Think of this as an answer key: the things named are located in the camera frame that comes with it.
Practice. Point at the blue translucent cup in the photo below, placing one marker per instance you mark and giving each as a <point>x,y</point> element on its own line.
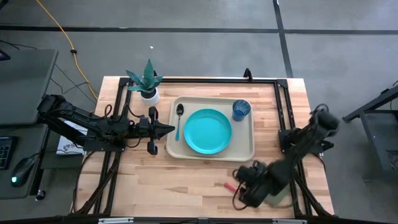
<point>241,109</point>

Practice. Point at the turquoise plate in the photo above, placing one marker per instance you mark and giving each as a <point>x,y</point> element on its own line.
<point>207,131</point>

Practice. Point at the black computer mouse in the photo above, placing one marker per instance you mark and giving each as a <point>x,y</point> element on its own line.
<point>22,171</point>

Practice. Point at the beige plastic tray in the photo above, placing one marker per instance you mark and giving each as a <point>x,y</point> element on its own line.
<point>242,140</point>

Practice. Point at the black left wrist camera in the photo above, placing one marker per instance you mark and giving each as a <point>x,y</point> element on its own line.
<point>143,123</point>

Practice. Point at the white printed paper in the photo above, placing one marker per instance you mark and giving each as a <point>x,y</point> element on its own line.
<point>66,147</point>

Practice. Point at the grey lower desk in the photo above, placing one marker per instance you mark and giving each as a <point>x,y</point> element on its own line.
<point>21,193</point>

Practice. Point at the black side table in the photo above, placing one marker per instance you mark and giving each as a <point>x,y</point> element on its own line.
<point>373,130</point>

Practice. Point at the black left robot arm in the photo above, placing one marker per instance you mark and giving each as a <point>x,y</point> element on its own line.
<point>93,126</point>

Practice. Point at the black keyboard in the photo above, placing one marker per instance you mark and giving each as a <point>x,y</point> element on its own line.
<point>5,152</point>

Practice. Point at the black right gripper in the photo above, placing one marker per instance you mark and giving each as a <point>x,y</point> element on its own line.
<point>256,183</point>

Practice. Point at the silver metal bracket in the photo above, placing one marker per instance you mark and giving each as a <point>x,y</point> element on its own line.
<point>115,220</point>
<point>289,221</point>

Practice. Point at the green snake plant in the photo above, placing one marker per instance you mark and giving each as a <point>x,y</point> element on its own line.
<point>146,81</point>

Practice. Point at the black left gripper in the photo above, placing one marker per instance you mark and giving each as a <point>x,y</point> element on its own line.
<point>153,146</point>

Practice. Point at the green notebook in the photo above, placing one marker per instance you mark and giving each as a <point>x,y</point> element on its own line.
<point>284,194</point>

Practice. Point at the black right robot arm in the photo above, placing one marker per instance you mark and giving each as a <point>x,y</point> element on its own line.
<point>311,140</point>

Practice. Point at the white plant pot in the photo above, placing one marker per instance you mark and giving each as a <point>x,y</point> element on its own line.
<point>150,99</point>

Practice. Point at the grey desk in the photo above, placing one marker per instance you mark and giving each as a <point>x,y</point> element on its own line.
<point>25,87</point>
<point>21,193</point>

